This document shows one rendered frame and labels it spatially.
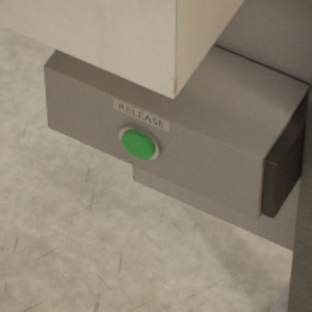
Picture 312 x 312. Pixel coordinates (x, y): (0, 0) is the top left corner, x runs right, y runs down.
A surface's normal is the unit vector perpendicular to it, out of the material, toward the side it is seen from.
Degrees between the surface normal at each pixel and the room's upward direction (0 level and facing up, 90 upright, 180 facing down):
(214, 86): 0
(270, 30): 90
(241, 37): 90
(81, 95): 90
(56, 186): 0
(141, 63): 90
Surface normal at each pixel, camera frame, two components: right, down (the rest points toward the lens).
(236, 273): 0.00, -0.61
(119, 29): -0.48, 0.70
